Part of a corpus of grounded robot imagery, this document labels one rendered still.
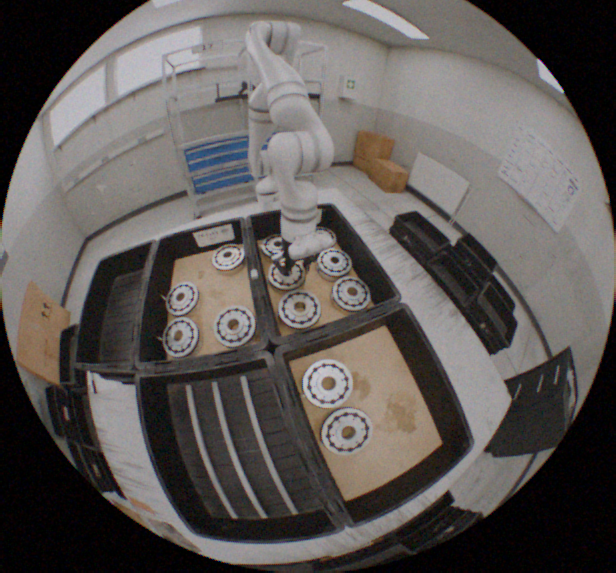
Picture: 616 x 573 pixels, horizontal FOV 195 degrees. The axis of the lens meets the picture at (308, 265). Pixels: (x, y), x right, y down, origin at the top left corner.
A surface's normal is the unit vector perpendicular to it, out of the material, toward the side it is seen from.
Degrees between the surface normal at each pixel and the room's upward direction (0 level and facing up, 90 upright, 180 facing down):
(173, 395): 0
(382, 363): 0
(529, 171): 90
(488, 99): 90
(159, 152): 90
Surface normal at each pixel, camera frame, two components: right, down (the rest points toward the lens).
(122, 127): 0.44, 0.71
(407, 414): 0.06, -0.63
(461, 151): -0.89, 0.31
